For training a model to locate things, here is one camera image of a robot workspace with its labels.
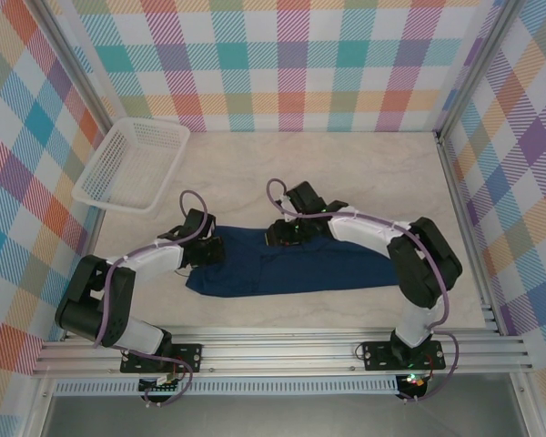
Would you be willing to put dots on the navy blue t-shirt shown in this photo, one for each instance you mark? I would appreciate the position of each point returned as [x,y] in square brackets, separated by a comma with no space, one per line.
[300,273]

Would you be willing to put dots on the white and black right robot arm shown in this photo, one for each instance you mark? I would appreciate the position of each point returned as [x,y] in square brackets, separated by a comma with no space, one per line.
[364,232]

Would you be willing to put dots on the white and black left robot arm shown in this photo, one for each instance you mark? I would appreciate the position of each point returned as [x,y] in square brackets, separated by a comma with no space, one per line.
[154,264]

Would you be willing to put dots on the white plastic mesh basket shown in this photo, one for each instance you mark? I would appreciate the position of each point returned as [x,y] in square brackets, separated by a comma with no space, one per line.
[132,164]

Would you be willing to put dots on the small circuit board with connector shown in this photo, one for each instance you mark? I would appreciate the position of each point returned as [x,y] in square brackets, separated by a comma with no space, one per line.
[159,387]

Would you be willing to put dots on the small circuit board with LED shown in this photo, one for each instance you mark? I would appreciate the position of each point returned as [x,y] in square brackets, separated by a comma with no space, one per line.
[414,384]

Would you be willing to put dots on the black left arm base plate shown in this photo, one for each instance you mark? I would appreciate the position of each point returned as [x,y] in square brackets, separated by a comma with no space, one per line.
[189,357]

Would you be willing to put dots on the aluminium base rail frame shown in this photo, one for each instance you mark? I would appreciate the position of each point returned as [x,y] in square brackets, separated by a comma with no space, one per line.
[277,350]

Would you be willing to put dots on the aluminium side rail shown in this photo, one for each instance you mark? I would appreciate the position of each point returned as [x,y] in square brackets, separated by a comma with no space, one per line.
[464,218]
[94,234]

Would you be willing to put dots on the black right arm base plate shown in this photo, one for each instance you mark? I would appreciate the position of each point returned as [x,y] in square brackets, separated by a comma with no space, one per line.
[377,355]

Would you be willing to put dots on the aluminium frame post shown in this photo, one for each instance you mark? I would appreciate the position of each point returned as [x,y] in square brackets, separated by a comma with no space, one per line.
[75,59]
[480,59]

